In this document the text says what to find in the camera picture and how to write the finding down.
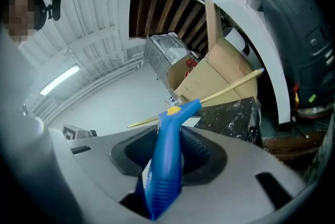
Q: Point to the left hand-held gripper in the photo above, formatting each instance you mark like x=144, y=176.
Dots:
x=72, y=134

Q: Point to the blue squeegee with wooden pole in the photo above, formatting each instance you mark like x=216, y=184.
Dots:
x=163, y=165

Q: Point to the silver metal appliance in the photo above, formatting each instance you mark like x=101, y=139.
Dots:
x=161, y=53

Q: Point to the person's light grey shirt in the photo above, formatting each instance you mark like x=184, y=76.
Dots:
x=18, y=118

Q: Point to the black head-mounted camera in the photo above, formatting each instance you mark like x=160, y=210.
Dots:
x=54, y=6

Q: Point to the large open cardboard box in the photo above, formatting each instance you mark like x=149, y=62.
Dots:
x=220, y=66

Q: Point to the long fluorescent ceiling light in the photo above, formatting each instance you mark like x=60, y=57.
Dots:
x=60, y=80

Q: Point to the small cardboard box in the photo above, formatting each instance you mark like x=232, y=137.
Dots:
x=178, y=71

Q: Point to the person's head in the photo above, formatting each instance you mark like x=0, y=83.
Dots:
x=19, y=15

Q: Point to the brown wooden furniture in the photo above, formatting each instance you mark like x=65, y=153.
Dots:
x=290, y=145

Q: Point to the black marble slab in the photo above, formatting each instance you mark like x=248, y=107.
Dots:
x=230, y=118

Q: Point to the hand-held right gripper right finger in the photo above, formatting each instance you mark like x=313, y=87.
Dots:
x=195, y=145

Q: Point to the white rounded object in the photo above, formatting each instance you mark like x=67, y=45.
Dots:
x=236, y=39

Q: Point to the red item in box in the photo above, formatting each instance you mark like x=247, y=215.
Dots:
x=191, y=62

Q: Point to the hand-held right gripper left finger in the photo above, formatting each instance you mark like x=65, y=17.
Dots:
x=140, y=151

